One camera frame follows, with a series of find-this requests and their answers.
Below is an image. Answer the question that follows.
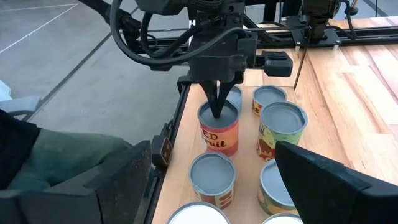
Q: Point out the shiny-lid can olive label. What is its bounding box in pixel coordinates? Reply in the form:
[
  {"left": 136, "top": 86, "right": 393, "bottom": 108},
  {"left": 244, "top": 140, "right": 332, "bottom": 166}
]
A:
[{"left": 260, "top": 212, "right": 304, "bottom": 224}]

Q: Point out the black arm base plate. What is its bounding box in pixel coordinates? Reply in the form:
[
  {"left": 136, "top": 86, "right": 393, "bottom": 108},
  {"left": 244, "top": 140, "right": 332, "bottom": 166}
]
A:
[{"left": 285, "top": 15, "right": 342, "bottom": 51}]

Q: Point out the grey-lid can red fruit label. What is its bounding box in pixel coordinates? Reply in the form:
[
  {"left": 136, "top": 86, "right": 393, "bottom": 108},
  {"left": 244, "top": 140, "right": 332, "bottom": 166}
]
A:
[{"left": 197, "top": 99, "right": 240, "bottom": 157}]

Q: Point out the plain grey-lid can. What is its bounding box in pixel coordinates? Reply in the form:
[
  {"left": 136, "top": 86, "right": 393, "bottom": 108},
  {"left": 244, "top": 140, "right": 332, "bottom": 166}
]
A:
[{"left": 217, "top": 85, "right": 244, "bottom": 113}]

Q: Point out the person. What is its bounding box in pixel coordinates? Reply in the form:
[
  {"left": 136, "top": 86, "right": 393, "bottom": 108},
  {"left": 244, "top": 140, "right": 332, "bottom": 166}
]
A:
[{"left": 0, "top": 108, "right": 134, "bottom": 191}]

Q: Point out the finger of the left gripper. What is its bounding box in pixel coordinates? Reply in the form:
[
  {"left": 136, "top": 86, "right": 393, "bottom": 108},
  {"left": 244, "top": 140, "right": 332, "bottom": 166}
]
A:
[
  {"left": 217, "top": 81, "right": 236, "bottom": 118},
  {"left": 200, "top": 81, "right": 218, "bottom": 118}
]

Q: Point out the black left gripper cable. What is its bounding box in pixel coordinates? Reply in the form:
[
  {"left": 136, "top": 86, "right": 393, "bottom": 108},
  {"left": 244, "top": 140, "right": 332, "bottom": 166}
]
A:
[{"left": 109, "top": 0, "right": 248, "bottom": 72}]

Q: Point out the shiny-lid can dark label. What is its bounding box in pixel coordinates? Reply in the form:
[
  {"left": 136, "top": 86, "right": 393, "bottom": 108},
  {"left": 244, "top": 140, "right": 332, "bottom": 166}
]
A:
[{"left": 166, "top": 201, "right": 231, "bottom": 224}]

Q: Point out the pale grey chair armrest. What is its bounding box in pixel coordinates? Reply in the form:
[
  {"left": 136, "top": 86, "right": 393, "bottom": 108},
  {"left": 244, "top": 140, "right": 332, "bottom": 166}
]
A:
[{"left": 0, "top": 79, "right": 43, "bottom": 118}]

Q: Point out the grey-lid can yellow green label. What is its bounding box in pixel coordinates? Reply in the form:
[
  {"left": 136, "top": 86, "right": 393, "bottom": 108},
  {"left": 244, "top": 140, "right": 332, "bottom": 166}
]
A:
[{"left": 257, "top": 158, "right": 299, "bottom": 216}]

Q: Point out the grey-lid can red beige label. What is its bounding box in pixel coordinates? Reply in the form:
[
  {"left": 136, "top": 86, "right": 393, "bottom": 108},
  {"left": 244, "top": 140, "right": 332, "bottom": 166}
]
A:
[{"left": 188, "top": 151, "right": 237, "bottom": 210}]

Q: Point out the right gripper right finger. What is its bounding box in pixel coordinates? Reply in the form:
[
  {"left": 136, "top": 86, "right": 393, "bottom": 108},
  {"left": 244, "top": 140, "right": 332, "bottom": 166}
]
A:
[{"left": 275, "top": 140, "right": 398, "bottom": 224}]

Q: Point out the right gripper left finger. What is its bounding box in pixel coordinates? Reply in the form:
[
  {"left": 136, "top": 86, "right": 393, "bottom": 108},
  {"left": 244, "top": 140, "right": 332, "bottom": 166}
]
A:
[{"left": 0, "top": 140, "right": 152, "bottom": 224}]

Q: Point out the grey-lid can green red label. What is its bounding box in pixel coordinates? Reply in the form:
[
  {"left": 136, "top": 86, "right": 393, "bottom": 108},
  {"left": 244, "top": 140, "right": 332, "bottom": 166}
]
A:
[{"left": 256, "top": 101, "right": 309, "bottom": 162}]

